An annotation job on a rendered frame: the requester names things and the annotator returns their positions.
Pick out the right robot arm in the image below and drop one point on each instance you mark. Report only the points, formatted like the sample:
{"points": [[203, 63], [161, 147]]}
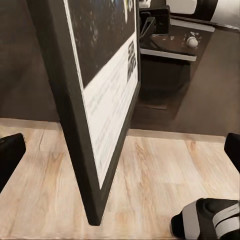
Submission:
{"points": [[155, 14]]}

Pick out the oven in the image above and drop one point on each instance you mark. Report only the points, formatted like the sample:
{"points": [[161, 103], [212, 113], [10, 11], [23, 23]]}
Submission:
{"points": [[168, 63]]}

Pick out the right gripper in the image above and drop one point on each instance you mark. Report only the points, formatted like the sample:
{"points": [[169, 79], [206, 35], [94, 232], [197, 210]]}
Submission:
{"points": [[154, 20]]}

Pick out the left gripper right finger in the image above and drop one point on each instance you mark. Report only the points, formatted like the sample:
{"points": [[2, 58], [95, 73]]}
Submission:
{"points": [[232, 148]]}

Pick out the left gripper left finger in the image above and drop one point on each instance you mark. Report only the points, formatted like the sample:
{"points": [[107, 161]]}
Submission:
{"points": [[12, 150]]}

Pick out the poster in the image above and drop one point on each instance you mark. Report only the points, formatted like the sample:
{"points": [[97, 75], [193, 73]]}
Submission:
{"points": [[91, 54]]}

